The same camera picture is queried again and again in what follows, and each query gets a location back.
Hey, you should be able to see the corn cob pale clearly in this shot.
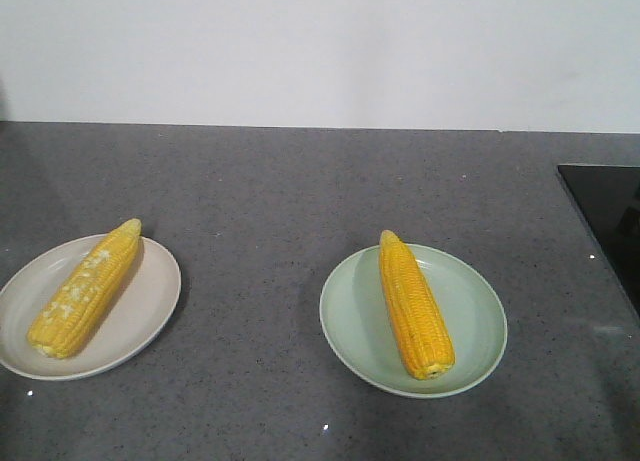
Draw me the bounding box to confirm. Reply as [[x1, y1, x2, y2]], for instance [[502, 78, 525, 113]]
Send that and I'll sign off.
[[26, 218, 142, 359]]

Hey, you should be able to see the black gas stove top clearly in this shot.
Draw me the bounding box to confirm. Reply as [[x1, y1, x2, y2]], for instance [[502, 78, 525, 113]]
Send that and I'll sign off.
[[557, 163, 639, 324]]

